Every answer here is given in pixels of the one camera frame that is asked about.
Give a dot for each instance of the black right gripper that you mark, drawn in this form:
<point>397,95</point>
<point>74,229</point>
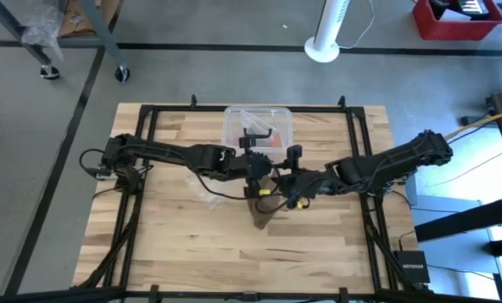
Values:
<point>310,185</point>

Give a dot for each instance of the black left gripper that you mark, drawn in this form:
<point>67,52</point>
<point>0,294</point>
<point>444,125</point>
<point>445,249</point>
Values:
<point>257,166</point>

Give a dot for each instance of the brown elastic bandage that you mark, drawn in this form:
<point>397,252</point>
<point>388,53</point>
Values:
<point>268,214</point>

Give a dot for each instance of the clear plastic bag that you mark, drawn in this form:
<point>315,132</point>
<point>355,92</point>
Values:
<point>209,195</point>

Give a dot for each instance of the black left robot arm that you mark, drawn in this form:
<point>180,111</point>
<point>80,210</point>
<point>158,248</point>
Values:
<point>171,153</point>

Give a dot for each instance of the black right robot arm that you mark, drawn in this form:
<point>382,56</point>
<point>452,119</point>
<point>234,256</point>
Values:
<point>394,162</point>

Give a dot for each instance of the orange bandage roll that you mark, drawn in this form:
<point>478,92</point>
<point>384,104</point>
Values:
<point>277,139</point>

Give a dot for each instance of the clear plastic storage box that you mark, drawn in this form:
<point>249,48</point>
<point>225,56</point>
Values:
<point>257,118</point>

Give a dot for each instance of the white and black tower fan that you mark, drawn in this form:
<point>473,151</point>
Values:
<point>329,25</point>

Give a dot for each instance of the black metal stand beams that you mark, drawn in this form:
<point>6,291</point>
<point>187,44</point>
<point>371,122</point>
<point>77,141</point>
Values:
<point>466,221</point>

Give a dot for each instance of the black castor wheel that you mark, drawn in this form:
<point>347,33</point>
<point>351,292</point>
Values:
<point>50,72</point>
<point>122,74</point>

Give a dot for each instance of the red plastic crate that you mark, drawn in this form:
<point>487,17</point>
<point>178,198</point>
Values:
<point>457,30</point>

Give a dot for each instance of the brown cardboard sheet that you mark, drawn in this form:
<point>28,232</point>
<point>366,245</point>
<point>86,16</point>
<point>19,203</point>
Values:
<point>76,21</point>

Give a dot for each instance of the black equipment in crate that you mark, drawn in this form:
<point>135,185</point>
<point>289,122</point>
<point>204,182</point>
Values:
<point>466,7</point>

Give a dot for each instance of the crumpled clear plastic wrap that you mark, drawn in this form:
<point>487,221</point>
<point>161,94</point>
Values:
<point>44,25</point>

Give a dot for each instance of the black network switch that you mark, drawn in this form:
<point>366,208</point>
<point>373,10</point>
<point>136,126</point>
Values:
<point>412,267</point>

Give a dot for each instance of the grey metal cart frame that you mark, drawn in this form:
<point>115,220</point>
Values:
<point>101,29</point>

